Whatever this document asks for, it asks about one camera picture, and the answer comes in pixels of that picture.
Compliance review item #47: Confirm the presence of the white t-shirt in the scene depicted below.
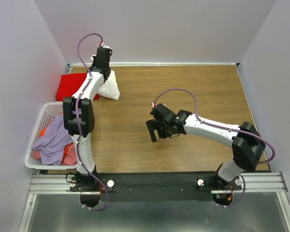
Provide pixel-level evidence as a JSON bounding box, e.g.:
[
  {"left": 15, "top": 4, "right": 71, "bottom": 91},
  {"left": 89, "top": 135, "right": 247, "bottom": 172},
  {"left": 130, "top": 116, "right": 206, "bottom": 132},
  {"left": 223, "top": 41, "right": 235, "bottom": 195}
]
[{"left": 97, "top": 70, "right": 120, "bottom": 100}]

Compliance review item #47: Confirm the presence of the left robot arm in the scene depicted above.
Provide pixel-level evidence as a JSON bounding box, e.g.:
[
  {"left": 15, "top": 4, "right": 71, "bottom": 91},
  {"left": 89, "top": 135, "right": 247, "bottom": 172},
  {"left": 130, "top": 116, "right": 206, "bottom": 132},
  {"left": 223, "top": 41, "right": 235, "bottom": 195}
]
[{"left": 63, "top": 46, "right": 112, "bottom": 191}]

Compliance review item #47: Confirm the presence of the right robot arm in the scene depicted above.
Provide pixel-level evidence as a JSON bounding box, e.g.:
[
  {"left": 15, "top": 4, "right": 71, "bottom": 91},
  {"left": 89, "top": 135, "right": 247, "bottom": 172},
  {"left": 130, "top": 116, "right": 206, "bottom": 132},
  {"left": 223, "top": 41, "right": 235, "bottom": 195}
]
[{"left": 145, "top": 103, "right": 266, "bottom": 189}]

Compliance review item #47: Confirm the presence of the folded red t-shirt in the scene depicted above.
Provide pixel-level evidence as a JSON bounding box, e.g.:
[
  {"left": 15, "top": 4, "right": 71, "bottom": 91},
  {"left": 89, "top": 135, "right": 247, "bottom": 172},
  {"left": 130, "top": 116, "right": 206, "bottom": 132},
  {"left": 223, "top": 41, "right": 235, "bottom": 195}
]
[{"left": 56, "top": 73, "right": 104, "bottom": 102}]

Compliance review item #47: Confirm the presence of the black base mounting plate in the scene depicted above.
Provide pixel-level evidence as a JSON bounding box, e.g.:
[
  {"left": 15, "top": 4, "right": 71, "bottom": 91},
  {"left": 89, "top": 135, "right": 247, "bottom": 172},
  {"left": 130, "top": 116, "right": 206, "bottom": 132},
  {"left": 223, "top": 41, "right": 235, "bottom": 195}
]
[{"left": 66, "top": 172, "right": 241, "bottom": 205}]

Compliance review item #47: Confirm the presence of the white plastic laundry basket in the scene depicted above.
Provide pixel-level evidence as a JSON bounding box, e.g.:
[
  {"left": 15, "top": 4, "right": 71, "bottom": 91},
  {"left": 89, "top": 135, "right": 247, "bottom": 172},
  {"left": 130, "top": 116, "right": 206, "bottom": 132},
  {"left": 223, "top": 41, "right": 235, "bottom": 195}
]
[{"left": 24, "top": 101, "right": 77, "bottom": 170}]

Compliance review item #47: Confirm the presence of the lavender t-shirt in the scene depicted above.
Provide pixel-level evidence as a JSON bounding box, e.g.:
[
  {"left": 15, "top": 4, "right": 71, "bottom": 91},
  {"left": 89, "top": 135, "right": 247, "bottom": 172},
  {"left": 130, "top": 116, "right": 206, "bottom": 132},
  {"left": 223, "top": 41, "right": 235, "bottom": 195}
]
[{"left": 31, "top": 114, "right": 73, "bottom": 166}]

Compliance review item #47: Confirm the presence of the orange pink garment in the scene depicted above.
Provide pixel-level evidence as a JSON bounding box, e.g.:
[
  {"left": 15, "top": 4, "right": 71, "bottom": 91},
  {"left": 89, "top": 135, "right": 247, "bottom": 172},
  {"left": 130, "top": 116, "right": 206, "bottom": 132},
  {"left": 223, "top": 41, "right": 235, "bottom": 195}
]
[{"left": 32, "top": 142, "right": 77, "bottom": 166}]

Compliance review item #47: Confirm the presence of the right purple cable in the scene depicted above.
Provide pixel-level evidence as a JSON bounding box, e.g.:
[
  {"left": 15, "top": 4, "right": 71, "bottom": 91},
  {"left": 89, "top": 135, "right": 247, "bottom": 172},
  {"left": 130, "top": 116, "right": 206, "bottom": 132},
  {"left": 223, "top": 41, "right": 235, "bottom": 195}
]
[{"left": 151, "top": 88, "right": 276, "bottom": 209}]

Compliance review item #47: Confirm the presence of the aluminium rail frame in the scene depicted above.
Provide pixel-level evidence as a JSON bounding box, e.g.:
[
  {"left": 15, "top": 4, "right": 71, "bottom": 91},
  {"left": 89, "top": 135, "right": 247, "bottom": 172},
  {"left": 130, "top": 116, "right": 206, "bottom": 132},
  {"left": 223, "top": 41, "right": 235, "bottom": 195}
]
[{"left": 18, "top": 172, "right": 290, "bottom": 232}]

